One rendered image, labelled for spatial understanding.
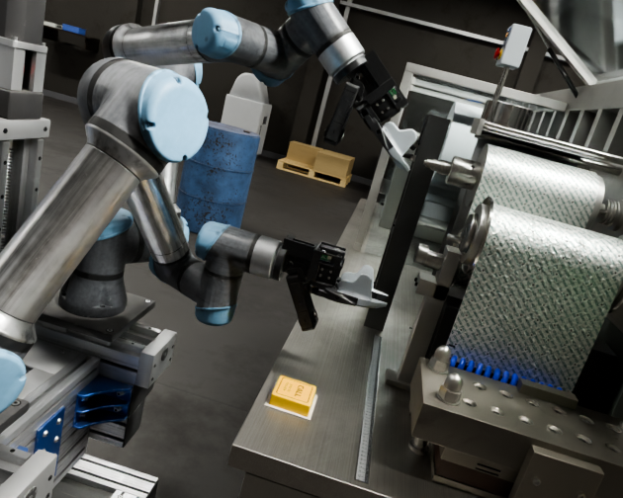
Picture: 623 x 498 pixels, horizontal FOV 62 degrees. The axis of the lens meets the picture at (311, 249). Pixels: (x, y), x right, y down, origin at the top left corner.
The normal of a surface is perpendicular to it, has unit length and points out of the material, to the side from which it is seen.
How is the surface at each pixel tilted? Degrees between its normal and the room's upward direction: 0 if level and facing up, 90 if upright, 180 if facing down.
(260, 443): 0
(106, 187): 81
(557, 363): 90
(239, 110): 90
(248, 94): 90
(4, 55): 90
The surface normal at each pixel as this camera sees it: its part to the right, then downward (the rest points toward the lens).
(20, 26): 0.58, 0.37
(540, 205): -0.18, 0.27
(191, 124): 0.83, 0.25
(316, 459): 0.25, -0.93
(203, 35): -0.66, 0.05
